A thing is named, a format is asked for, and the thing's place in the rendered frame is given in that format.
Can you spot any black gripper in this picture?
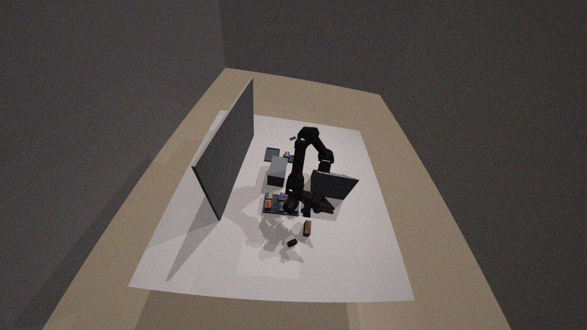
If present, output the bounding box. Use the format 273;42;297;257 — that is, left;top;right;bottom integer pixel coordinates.
301;191;335;214

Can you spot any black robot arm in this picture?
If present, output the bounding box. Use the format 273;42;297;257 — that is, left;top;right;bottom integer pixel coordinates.
282;126;334;218

